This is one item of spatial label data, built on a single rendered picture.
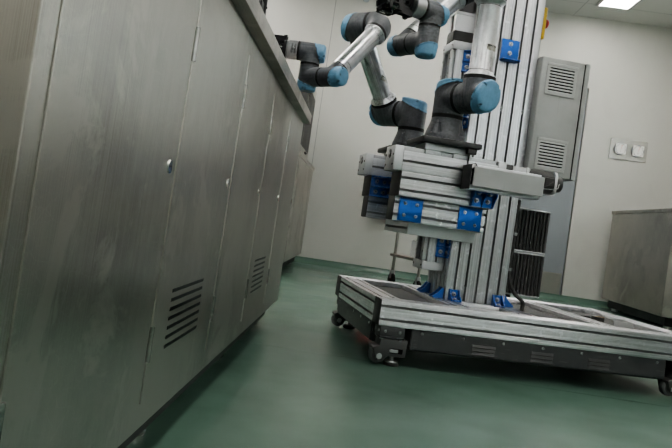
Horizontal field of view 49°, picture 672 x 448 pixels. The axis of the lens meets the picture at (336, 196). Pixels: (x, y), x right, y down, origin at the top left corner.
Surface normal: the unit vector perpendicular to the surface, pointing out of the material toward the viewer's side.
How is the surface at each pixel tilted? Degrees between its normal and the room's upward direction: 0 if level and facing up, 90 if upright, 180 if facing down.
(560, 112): 90
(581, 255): 90
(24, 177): 90
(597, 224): 90
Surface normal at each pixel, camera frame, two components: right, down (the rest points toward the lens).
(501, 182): 0.18, 0.00
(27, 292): 0.99, 0.14
